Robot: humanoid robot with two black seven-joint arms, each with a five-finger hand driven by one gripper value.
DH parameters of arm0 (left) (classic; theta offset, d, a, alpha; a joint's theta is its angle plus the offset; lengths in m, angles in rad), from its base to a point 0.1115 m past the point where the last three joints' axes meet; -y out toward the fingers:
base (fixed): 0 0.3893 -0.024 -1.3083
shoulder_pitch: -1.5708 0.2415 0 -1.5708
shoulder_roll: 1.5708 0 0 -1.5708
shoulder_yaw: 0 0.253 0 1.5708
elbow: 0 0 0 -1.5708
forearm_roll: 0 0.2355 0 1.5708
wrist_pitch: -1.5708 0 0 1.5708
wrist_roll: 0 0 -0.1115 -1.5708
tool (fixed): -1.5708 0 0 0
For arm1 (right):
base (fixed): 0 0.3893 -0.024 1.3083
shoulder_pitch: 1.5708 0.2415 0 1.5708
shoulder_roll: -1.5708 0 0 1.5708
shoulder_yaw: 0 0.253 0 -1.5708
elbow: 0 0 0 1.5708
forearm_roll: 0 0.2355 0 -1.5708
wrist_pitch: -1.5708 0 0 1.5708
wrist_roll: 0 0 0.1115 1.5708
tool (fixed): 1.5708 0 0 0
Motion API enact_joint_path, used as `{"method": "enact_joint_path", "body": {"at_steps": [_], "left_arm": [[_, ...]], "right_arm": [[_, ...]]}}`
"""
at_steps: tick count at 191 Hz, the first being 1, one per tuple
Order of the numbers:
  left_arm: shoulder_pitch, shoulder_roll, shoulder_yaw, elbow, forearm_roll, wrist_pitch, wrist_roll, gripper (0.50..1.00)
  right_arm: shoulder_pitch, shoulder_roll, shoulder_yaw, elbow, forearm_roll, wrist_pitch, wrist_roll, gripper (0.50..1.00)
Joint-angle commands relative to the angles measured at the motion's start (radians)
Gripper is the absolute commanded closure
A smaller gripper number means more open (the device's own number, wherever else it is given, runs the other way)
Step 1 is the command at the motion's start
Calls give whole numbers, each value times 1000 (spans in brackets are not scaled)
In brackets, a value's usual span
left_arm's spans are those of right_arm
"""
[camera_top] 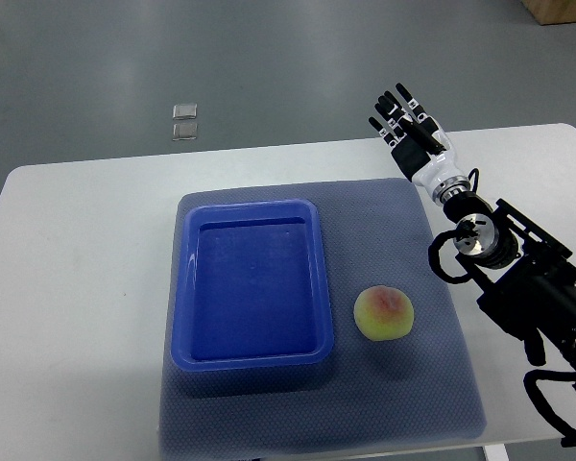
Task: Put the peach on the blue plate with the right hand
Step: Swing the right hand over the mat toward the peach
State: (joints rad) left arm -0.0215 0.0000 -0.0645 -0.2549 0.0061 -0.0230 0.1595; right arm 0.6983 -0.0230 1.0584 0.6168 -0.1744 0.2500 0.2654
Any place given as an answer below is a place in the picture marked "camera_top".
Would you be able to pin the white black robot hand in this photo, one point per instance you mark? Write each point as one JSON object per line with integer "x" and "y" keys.
{"x": 421, "y": 148}

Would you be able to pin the green red peach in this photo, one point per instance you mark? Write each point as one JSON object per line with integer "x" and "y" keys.
{"x": 383, "y": 313}

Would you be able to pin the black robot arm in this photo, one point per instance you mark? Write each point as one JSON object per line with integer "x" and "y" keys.
{"x": 527, "y": 281}

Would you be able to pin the upper metal floor plate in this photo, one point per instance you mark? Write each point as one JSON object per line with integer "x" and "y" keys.
{"x": 184, "y": 111}

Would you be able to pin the wooden box corner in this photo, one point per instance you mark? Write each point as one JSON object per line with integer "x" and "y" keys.
{"x": 552, "y": 12}

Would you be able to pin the blue plastic tray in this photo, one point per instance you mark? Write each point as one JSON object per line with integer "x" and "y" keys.
{"x": 252, "y": 289}

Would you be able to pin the blue grey textured mat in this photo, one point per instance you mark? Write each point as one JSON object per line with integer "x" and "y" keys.
{"x": 412, "y": 390}

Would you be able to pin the white table leg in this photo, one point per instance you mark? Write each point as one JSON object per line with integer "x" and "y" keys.
{"x": 495, "y": 452}

